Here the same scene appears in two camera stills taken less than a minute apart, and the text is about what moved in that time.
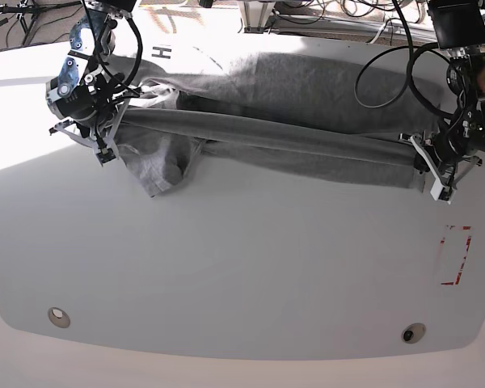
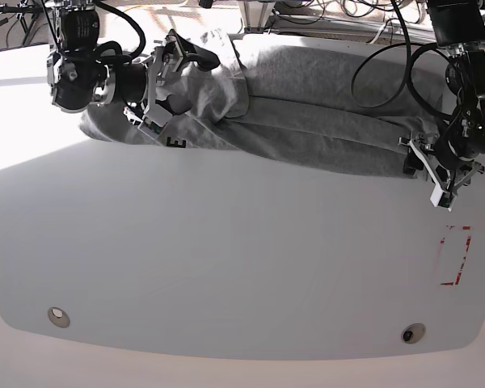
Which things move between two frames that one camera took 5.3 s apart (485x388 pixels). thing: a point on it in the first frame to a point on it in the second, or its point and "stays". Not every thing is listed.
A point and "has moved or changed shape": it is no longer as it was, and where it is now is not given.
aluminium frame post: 255,14 stays
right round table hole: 413,332 stays
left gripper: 91,103 to 163,60
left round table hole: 59,317 stays
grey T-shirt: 291,111 has moved or changed shape
